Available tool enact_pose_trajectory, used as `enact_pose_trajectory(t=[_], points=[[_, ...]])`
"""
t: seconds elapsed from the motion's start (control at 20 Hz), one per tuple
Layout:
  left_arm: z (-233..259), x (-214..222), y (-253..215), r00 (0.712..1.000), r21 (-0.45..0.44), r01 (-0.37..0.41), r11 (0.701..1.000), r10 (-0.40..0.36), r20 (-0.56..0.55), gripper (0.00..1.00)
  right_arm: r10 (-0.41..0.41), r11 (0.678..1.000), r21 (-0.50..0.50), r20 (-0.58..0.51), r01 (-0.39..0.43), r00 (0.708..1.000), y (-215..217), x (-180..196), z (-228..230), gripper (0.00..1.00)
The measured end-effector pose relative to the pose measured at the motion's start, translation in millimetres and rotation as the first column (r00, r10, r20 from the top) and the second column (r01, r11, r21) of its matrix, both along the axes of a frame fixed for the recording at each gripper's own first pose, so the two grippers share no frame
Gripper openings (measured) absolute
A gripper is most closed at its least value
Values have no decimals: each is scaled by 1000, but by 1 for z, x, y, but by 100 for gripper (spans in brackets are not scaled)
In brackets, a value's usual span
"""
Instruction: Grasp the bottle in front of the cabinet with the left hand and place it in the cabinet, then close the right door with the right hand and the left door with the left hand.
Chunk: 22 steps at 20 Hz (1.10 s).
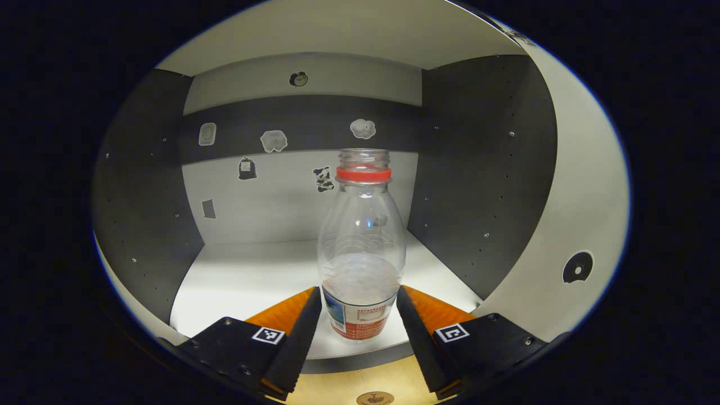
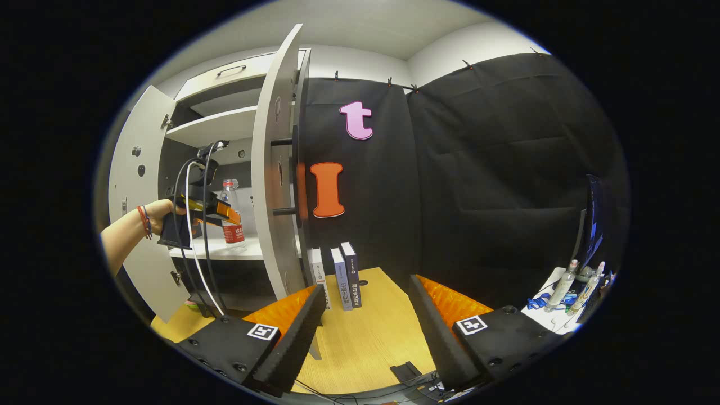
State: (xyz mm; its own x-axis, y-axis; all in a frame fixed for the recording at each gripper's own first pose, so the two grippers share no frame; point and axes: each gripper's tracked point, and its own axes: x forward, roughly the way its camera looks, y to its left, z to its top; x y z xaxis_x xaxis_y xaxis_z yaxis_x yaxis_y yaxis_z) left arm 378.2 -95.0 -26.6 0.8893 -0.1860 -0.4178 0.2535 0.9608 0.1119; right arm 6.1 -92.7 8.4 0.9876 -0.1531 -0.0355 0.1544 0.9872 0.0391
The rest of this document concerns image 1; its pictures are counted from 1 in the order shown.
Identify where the white cabinet door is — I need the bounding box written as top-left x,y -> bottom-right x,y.
472,34 -> 631,344
93,231 -> 191,347

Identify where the clear plastic bottle red label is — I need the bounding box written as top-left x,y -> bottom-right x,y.
317,148 -> 407,341

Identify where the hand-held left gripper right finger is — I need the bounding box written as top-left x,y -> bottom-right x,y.
395,285 -> 555,401

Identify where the white cabinet with dark interior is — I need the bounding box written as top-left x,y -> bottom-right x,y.
92,0 -> 563,375

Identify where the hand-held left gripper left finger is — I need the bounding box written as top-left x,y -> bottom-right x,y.
177,286 -> 323,401

